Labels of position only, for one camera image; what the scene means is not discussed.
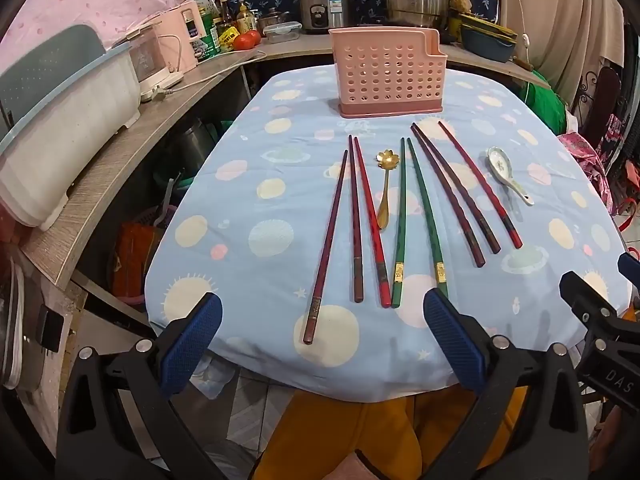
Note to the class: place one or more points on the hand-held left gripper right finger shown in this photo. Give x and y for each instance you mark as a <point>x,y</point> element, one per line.
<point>452,340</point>

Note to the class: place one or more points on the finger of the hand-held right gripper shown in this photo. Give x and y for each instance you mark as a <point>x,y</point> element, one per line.
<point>585,295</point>
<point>630,262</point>

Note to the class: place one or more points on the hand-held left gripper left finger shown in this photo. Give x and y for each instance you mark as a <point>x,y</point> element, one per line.
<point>192,340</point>

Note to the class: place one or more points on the green chopstick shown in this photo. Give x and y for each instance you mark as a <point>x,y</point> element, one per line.
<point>400,220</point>
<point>425,210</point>

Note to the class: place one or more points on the dark maroon chopstick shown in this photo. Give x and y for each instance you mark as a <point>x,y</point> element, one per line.
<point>457,185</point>
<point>445,195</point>

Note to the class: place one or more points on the red chopstick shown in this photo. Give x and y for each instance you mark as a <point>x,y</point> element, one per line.
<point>480,185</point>
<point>370,220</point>

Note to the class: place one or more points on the gold flower spoon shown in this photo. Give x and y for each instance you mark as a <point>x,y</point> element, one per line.
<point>385,210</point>

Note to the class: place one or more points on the dark brown chopstick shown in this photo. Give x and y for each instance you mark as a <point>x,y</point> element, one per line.
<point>354,220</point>

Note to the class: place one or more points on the dark purple chopstick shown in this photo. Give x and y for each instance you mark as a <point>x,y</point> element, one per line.
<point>327,245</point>

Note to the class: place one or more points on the white ceramic soup spoon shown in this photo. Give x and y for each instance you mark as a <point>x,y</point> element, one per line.
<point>500,162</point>

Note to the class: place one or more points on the pink perforated utensil basket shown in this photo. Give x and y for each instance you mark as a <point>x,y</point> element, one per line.
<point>385,75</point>

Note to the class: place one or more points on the pink patterned bag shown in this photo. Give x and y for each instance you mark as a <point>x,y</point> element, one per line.
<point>585,160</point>

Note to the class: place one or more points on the blue planet print tablecloth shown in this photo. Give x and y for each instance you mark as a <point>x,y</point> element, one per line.
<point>280,240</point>

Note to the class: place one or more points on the orange pants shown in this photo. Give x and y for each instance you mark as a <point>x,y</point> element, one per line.
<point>340,440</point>

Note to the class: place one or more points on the dark ornate chair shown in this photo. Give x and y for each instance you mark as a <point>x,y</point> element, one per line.
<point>602,100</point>

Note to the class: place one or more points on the green plastic bag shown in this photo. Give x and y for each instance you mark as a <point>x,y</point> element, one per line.
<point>547,102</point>

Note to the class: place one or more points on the steel pot under counter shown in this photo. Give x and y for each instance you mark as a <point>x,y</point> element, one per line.
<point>195,137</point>

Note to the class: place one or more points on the white plastic tub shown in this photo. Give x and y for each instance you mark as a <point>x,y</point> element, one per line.
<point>65,150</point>

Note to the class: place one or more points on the blue bowl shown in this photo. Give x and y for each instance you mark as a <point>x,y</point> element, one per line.
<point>487,47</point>

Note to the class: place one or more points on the beige curtain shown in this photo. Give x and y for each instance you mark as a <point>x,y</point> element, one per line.
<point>565,10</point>

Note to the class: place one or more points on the white glass electric pot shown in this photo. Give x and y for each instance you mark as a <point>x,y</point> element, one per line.
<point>150,60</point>

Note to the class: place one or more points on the yellow tin can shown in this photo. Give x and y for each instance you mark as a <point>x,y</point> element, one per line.
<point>454,27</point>

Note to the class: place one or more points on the pink electric kettle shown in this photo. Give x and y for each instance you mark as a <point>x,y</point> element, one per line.
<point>170,40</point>

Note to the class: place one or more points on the red tomato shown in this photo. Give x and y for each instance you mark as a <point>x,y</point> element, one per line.
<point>241,41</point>
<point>255,36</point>

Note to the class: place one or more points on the yellow snack packet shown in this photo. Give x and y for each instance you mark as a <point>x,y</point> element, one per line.
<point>227,37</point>

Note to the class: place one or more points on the tan loofah sponge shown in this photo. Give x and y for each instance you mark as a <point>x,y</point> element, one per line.
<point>460,2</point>

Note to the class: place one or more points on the clear plastic food container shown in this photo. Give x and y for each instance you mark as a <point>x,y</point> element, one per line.
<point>282,34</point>

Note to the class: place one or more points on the yellow label sauce bottle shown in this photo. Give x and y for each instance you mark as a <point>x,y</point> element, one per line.
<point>244,17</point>

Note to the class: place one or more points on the white plant print carton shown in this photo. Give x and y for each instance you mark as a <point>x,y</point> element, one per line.
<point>205,10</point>

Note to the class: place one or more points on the dark glass bottle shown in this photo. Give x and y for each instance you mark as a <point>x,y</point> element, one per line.
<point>225,10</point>

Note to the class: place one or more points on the small lidded steel pot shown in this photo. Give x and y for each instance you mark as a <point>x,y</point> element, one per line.
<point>272,17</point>

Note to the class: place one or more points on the steel rice cooker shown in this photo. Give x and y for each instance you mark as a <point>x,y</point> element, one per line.
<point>325,10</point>

